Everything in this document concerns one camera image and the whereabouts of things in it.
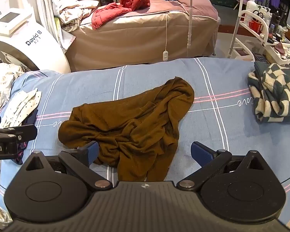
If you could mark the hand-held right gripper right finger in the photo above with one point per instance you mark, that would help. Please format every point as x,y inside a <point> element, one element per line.
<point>199,152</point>

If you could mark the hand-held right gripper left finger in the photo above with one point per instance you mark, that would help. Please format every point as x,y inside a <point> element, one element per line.
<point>93,151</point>

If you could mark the brown garment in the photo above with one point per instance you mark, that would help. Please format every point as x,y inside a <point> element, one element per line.
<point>135,116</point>

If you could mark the dark blue pink garment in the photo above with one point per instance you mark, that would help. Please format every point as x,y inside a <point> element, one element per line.
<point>21,151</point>

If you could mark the white polka dot garment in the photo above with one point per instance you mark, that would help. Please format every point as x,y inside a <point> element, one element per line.
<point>19,106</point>

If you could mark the floral quilt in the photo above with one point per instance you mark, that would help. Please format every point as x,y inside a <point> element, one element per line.
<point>2,82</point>

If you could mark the white curved machine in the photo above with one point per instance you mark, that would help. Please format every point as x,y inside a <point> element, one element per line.
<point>38,48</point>

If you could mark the green cream checkered garment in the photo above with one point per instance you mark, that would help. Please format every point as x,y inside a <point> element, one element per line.
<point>275,89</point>

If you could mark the white trolley rack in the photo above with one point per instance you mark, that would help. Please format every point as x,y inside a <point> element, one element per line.
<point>246,50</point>

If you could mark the beige covered massage bed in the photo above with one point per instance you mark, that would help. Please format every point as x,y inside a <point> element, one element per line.
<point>135,43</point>

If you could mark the white crumpled blanket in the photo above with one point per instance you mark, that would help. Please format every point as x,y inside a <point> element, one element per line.
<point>70,12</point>

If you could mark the white pole stand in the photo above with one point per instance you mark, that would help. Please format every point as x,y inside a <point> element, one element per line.
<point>190,17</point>

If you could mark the red cup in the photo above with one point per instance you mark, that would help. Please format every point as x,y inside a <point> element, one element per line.
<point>255,26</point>

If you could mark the mauve bed sheet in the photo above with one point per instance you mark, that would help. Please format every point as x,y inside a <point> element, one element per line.
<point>193,4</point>

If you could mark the white pump bottle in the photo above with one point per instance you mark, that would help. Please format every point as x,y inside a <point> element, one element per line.
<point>250,9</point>

